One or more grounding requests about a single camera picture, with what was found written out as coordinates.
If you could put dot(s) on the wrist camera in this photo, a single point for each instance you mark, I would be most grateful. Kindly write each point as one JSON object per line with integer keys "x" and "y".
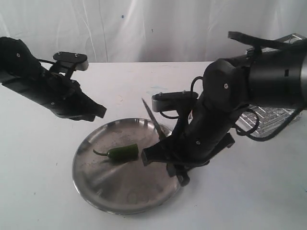
{"x": 68, "y": 59}
{"x": 173, "y": 101}

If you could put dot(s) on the green chili pepper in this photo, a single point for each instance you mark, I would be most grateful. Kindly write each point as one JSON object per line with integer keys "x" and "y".
{"x": 120, "y": 154}

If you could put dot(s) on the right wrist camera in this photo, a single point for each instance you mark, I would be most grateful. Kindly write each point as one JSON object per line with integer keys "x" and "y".
{"x": 173, "y": 101}

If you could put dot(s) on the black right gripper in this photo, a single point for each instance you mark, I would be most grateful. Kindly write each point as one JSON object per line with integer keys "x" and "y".
{"x": 201, "y": 132}

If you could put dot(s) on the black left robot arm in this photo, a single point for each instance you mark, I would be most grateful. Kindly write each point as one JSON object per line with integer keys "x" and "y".
{"x": 18, "y": 66}

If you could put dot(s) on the black handled knife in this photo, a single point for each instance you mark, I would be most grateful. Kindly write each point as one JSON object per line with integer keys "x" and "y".
{"x": 160, "y": 132}

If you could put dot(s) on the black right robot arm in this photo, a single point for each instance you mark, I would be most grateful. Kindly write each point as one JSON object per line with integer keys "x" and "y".
{"x": 230, "y": 87}

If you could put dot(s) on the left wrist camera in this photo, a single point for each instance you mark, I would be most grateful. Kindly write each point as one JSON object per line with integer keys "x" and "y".
{"x": 68, "y": 59}

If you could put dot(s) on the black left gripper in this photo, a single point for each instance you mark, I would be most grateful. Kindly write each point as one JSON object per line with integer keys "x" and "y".
{"x": 63, "y": 98}

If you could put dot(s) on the round steel plate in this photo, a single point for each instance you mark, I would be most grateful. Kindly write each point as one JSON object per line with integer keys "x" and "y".
{"x": 124, "y": 187}

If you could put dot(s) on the chrome wire utensil holder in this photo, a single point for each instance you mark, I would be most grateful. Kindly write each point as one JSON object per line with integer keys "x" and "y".
{"x": 269, "y": 118}

